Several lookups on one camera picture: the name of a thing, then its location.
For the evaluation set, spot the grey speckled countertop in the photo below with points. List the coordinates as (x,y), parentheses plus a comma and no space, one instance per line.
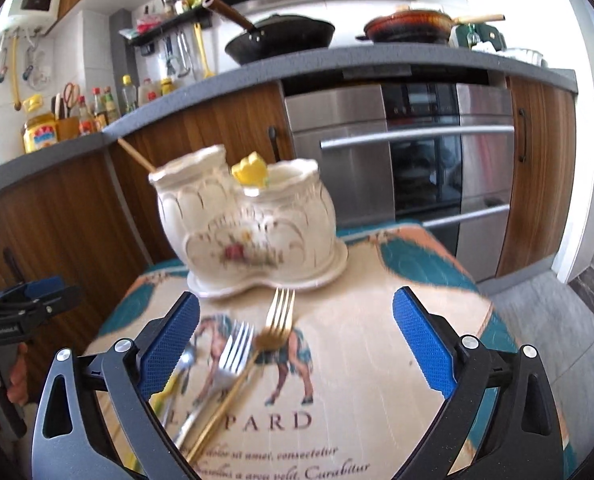
(378,59)

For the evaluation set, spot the black wall shelf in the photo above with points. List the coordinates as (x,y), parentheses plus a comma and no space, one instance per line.
(198,15)

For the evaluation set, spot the red brown frying pan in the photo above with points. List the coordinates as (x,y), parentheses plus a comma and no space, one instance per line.
(421,26)

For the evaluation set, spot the horse print table cloth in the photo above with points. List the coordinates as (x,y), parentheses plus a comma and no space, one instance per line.
(348,401)

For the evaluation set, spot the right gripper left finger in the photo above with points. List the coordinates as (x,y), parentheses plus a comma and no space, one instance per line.
(71,439)

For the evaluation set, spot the cream floral ceramic utensil holder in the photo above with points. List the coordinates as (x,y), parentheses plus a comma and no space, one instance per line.
(232,238)

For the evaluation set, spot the gold fork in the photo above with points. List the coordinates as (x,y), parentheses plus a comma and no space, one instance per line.
(278,326)

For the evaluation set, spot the stainless steel oven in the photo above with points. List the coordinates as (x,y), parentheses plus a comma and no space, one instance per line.
(437,153)

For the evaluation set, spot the silver fork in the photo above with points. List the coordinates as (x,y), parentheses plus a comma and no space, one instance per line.
(229,351)

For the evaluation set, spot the black wok wooden handle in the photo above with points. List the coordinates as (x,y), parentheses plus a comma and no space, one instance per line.
(280,34)

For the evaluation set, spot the person's left hand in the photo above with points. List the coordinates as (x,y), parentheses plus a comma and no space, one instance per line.
(17,391)

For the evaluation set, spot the yellow plastic spoon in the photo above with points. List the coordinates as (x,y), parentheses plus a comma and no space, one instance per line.
(159,399)

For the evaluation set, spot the yellow hanging spatula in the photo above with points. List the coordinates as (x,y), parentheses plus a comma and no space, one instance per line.
(207,73)

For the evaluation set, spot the wooden utensil cup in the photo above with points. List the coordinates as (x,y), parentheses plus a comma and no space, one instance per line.
(68,128)

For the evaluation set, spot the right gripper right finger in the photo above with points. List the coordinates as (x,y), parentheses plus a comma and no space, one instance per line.
(522,439)

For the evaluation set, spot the wooden cabinet door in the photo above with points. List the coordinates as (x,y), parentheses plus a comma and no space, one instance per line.
(245,121)

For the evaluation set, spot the yellow lidded jar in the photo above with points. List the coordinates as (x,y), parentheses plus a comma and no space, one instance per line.
(40,128)

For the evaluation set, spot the silver spoon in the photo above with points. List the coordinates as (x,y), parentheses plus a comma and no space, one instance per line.
(177,382)

